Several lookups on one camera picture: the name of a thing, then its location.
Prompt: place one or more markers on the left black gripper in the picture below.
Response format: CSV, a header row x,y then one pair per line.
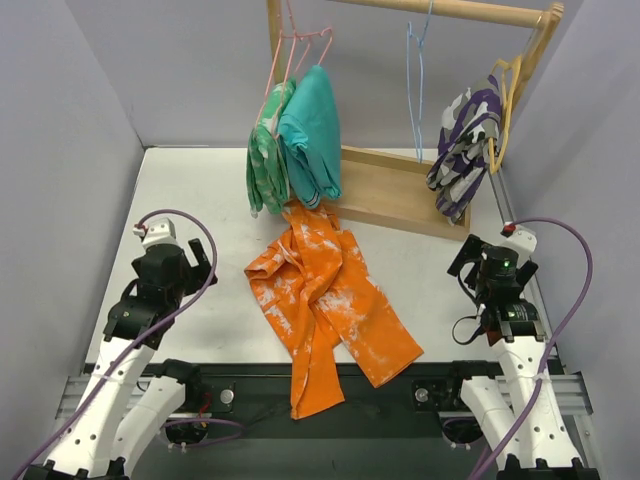
x,y
185,270

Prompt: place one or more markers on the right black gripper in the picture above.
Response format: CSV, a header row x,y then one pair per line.
x,y
470,255

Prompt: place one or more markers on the orange tie-dye trousers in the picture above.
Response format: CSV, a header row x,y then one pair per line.
x,y
314,288

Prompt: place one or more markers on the blue wire hanger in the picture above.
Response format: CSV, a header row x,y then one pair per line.
x,y
415,45

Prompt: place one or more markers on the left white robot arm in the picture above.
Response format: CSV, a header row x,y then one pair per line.
x,y
104,437

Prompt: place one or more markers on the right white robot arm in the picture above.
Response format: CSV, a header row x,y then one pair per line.
x,y
512,407

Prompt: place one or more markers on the green patterned trousers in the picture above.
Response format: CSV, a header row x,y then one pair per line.
x,y
267,181

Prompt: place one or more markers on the purple camouflage trousers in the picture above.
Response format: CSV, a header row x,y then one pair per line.
x,y
468,124

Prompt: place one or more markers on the yellow plastic hanger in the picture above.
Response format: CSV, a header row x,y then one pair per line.
x,y
509,78

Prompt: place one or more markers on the teal trousers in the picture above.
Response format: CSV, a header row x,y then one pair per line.
x,y
310,139

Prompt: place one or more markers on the wooden clothes rack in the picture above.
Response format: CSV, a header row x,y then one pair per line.
x,y
389,190

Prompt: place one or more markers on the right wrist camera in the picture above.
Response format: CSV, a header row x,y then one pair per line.
x,y
519,239

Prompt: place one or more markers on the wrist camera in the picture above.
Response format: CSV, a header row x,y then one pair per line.
x,y
158,232
519,239

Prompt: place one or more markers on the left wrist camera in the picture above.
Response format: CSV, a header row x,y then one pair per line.
x,y
158,232

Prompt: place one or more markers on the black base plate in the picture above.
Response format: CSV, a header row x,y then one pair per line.
x,y
273,402

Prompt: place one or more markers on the pink wire hanger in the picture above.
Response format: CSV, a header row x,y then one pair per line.
x,y
321,43
278,73

